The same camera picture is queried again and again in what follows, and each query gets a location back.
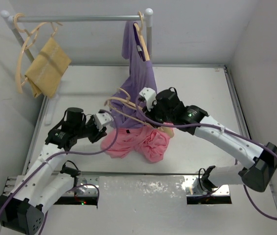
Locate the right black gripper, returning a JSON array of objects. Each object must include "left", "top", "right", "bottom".
[{"left": 142, "top": 98, "right": 174, "bottom": 128}]

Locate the pink t shirt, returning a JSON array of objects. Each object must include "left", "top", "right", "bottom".
[{"left": 100, "top": 125, "right": 174, "bottom": 163}]

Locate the purple t shirt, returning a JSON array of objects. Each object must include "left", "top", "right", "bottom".
[{"left": 110, "top": 21, "right": 157, "bottom": 129}]

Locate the beige hanger for pink shirt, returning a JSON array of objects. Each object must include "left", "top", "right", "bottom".
[{"left": 104, "top": 88, "right": 174, "bottom": 137}]

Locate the beige hanger with purple shirt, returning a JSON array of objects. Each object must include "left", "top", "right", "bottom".
[{"left": 134, "top": 11, "right": 150, "bottom": 61}]

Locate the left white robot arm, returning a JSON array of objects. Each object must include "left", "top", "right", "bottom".
[{"left": 0, "top": 107, "right": 113, "bottom": 235}]

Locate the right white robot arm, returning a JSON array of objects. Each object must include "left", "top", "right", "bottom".
[{"left": 139, "top": 88, "right": 277, "bottom": 192}]

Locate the beige hanger with yellow cloth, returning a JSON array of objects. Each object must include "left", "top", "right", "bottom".
[{"left": 14, "top": 22, "right": 63, "bottom": 94}]

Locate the white clothes rack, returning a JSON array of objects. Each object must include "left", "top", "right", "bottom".
[{"left": 0, "top": 8, "right": 154, "bottom": 126}]

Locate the yellow folded cloth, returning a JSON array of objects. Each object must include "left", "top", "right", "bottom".
[{"left": 25, "top": 37, "right": 71, "bottom": 98}]

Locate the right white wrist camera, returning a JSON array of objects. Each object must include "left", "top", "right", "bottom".
[{"left": 139, "top": 87, "right": 157, "bottom": 111}]

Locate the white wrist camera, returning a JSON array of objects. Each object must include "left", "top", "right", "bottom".
[
  {"left": 139, "top": 87, "right": 157, "bottom": 111},
  {"left": 93, "top": 111, "right": 113, "bottom": 131}
]

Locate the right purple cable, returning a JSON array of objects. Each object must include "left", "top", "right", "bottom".
[{"left": 135, "top": 96, "right": 277, "bottom": 221}]

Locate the purple cable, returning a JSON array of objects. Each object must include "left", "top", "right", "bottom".
[
  {"left": 0, "top": 109, "right": 118, "bottom": 235},
  {"left": 135, "top": 96, "right": 277, "bottom": 221}
]

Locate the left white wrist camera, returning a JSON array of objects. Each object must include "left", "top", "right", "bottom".
[{"left": 93, "top": 111, "right": 113, "bottom": 131}]

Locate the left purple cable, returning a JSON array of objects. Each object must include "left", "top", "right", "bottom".
[{"left": 0, "top": 109, "right": 118, "bottom": 235}]

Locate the metal base plate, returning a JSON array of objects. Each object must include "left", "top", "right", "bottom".
[{"left": 55, "top": 174, "right": 232, "bottom": 206}]

